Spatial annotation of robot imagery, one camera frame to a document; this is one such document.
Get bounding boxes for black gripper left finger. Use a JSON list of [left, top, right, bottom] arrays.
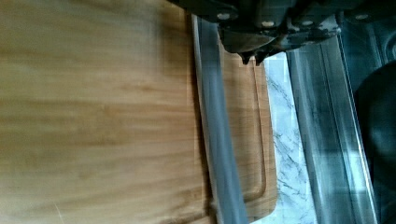
[[239, 51, 253, 65]]

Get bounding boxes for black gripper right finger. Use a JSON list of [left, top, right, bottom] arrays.
[[255, 50, 270, 66]]

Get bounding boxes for black pan inside oven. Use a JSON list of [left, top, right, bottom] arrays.
[[354, 62, 396, 224]]

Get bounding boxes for bamboo cutting board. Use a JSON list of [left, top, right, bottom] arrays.
[[0, 0, 279, 224]]

